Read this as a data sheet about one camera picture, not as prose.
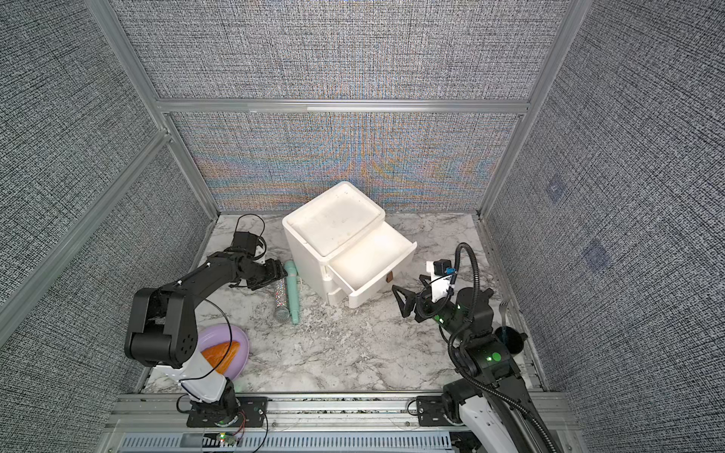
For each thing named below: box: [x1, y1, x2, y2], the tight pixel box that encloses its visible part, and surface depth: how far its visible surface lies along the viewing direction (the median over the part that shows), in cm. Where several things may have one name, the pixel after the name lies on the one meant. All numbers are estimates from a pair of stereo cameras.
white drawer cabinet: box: [281, 181, 419, 309], surface depth 85 cm
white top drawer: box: [320, 220, 418, 309], surface depth 84 cm
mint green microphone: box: [284, 259, 300, 324], surface depth 97 cm
